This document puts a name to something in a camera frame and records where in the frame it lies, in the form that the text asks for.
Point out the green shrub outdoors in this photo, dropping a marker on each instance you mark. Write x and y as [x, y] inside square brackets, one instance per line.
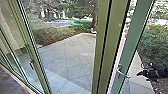
[153, 43]

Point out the large tree outdoors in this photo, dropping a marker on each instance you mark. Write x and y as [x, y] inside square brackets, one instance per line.
[50, 10]

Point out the green framed glass door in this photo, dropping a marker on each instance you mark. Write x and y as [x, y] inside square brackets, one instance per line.
[134, 40]

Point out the low green hedge outdoors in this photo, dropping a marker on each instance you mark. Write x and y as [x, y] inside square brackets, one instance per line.
[56, 35]

